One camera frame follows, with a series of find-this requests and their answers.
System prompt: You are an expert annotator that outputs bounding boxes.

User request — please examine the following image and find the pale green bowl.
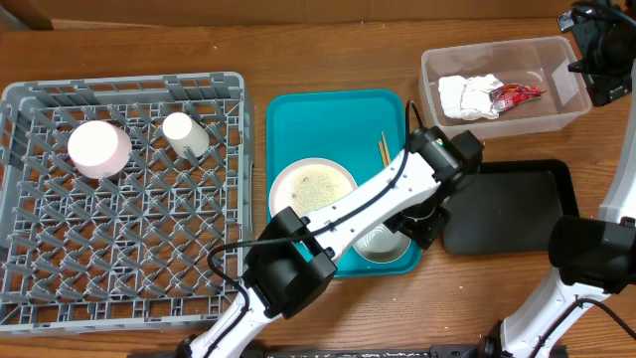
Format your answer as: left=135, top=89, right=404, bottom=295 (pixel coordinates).
left=353, top=224, right=410, bottom=264

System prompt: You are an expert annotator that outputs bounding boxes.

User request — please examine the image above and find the wooden chopstick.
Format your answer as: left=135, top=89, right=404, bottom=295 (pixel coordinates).
left=380, top=131, right=392, bottom=166
left=378, top=141, right=389, bottom=167

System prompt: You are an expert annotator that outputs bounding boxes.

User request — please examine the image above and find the red snack wrapper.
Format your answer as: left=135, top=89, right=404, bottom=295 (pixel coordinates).
left=489, top=84, right=545, bottom=112

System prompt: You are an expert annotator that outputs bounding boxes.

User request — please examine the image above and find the large pink dinner plate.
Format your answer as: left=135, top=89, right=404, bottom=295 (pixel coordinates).
left=268, top=158, right=358, bottom=217

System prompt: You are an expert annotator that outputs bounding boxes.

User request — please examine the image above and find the white paper napkin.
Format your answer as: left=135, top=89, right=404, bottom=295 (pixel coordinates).
left=438, top=74, right=504, bottom=121

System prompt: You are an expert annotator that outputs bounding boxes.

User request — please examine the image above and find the pale green cup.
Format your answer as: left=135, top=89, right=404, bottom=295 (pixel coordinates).
left=161, top=112, right=210, bottom=158

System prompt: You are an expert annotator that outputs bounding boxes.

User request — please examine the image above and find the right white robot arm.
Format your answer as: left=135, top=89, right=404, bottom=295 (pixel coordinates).
left=471, top=1, right=635, bottom=357

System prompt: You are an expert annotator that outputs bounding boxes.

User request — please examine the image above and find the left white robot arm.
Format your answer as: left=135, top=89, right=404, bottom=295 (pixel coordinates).
left=176, top=127, right=483, bottom=357

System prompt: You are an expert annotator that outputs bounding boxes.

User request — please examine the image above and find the clear plastic waste bin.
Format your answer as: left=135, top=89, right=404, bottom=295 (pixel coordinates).
left=418, top=36, right=591, bottom=140

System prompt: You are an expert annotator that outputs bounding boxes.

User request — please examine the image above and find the grey plastic dishwasher rack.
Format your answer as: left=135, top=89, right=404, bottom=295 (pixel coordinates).
left=1, top=72, right=254, bottom=337

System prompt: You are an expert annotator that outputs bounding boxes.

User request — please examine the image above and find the black rectangular tray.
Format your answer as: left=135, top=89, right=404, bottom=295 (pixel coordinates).
left=442, top=159, right=579, bottom=256

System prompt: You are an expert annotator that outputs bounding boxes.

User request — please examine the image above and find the teal plastic serving tray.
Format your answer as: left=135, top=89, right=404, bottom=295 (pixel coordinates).
left=264, top=88, right=423, bottom=278

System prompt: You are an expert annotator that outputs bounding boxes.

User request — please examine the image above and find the black rail at table edge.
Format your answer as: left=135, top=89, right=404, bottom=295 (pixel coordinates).
left=239, top=342, right=509, bottom=358

